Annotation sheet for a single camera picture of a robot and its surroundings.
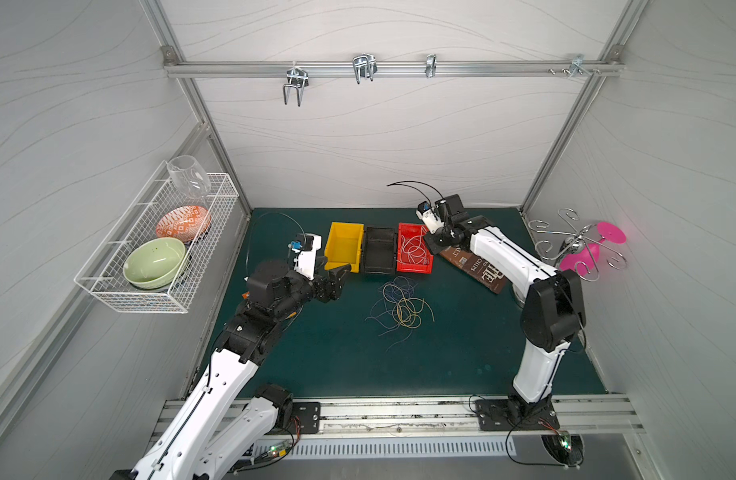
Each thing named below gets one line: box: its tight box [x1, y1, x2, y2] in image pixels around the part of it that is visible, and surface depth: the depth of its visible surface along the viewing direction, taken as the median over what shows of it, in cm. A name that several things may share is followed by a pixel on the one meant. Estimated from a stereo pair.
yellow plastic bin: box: [324, 222, 365, 273], surface depth 108 cm
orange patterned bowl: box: [156, 205, 212, 243], surface depth 72 cm
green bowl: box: [123, 237, 186, 290], surface depth 62 cm
